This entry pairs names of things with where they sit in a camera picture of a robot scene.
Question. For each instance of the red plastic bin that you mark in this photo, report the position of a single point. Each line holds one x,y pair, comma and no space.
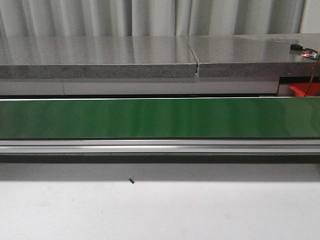
303,90

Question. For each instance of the aluminium conveyor side rail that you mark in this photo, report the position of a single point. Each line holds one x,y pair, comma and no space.
164,147

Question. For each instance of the grey stone countertop slab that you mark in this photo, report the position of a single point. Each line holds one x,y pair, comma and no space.
98,57
266,55

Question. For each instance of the black connector plug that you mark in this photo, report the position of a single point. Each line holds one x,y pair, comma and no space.
296,47

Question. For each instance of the green conveyor belt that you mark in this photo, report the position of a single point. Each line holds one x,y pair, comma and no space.
270,117

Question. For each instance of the white cabinet panel under counter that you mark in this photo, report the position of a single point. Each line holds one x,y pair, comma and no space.
140,86

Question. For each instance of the grey stone countertop slab left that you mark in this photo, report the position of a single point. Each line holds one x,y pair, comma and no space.
98,57

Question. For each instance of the grey stone countertop slab right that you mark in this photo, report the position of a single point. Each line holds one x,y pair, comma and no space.
266,55

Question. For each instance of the grey curtain backdrop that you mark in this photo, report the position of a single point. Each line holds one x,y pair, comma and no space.
47,18

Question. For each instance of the small circuit board red LED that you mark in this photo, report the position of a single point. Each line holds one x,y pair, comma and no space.
311,54

